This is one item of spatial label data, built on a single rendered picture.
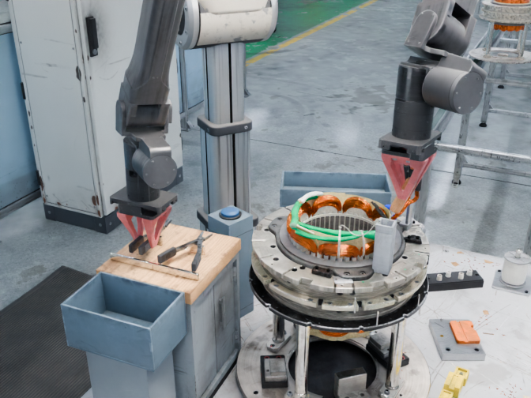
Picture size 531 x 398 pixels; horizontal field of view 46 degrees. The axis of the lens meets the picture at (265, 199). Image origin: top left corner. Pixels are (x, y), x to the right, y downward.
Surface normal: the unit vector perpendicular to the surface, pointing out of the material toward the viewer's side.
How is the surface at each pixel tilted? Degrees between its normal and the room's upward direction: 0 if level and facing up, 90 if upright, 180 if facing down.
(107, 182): 90
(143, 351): 90
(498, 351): 0
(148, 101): 115
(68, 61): 90
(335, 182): 90
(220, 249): 0
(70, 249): 0
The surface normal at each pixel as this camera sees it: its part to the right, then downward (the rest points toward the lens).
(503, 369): 0.00, -0.90
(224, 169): 0.47, 0.39
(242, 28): 0.43, 0.69
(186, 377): -0.39, 0.40
